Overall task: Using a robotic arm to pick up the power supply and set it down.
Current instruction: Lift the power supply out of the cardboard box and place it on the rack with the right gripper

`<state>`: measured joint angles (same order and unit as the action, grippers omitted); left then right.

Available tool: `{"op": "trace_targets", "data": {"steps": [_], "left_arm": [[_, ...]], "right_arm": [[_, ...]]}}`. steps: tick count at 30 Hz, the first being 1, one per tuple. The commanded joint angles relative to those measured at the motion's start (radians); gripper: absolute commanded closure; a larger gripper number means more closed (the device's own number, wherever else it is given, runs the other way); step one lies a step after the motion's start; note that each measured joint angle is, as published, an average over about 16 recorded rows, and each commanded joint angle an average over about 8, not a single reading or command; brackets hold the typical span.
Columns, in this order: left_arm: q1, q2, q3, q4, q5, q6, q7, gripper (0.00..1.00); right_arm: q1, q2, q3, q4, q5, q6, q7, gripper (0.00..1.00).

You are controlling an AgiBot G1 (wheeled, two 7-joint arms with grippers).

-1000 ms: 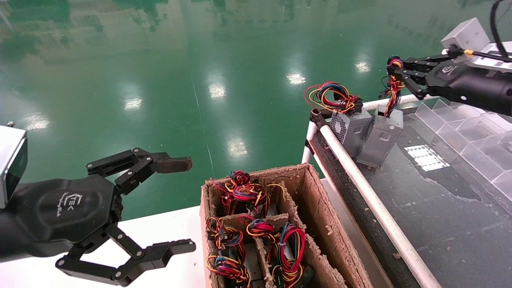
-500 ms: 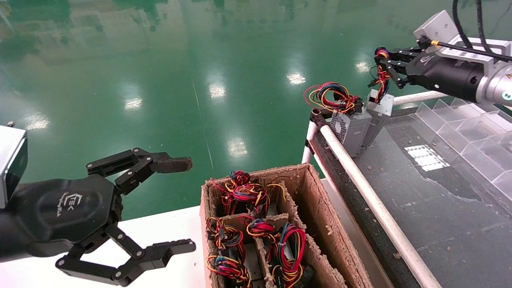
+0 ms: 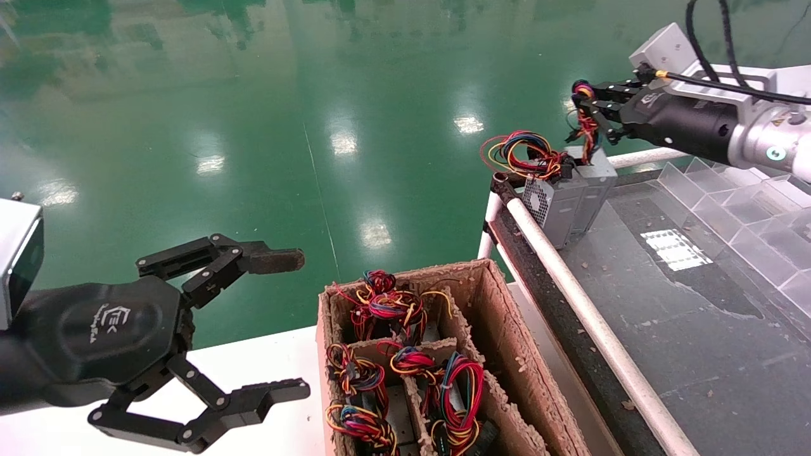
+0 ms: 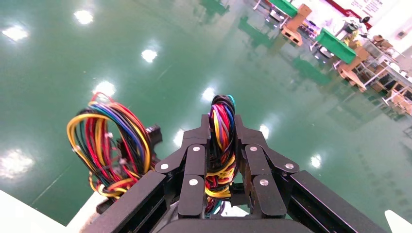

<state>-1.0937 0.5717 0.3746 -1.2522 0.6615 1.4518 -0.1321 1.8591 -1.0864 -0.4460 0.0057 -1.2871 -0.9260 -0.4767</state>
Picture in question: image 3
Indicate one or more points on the white label sticker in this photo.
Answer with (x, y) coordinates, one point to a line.
(675, 250)

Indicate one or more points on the long white frame pipe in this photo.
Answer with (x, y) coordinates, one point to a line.
(589, 316)

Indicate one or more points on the brown cardboard divider box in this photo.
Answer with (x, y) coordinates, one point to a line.
(507, 329)

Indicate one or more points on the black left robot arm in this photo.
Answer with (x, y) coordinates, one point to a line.
(12, 380)

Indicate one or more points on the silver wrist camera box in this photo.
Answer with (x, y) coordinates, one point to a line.
(665, 50)
(16, 240)

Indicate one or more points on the black pipe connector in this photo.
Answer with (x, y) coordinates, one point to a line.
(504, 188)

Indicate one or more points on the clear acrylic divider organiser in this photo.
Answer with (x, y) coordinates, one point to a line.
(709, 190)

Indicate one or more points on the short white frame pipe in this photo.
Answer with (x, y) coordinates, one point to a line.
(486, 244)

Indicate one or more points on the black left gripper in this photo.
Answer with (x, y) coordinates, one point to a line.
(108, 329)

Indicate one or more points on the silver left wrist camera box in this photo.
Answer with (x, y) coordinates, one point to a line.
(16, 240)

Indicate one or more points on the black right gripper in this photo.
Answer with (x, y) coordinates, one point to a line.
(684, 123)

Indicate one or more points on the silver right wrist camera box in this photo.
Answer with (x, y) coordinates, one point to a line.
(665, 50)

